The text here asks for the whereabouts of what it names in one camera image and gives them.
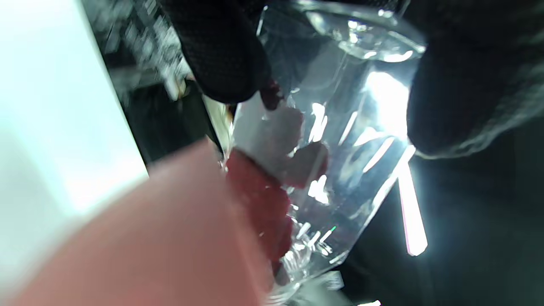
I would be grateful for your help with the person's left hand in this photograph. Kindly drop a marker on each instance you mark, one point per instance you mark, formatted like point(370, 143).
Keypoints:
point(467, 76)

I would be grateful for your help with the clear plastic jar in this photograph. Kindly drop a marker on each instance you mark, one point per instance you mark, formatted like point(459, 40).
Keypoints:
point(340, 106)

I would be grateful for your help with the pink salad bowl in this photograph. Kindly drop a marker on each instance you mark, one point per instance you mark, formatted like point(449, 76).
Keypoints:
point(148, 246)

